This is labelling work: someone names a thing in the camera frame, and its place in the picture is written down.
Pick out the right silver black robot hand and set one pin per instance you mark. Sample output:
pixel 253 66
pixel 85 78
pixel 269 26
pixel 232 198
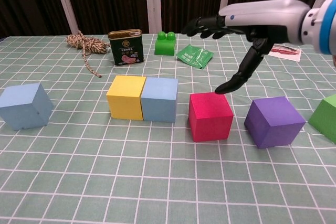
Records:
pixel 267 14

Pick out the magenta foam cube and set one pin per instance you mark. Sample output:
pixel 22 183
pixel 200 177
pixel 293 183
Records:
pixel 210 119

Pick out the green foam cube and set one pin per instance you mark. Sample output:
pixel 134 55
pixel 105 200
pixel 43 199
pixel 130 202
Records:
pixel 325 119

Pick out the light blue foam cube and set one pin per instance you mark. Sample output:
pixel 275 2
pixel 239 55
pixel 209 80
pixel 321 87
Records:
pixel 158 103
pixel 21 111

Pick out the yellow foam cube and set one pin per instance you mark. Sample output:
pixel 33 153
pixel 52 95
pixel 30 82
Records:
pixel 124 100

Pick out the green foil sachet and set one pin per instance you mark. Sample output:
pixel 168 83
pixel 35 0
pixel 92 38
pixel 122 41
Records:
pixel 191 56

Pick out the green toy building brick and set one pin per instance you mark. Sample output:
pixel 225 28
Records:
pixel 164 47

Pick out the purple foam cube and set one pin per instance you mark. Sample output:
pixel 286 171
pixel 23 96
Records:
pixel 273 124

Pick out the dark green luncheon meat can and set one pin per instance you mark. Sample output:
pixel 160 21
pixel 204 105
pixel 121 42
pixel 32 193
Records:
pixel 126 51

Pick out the green checked tablecloth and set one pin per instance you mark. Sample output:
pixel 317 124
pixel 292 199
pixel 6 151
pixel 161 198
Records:
pixel 168 182

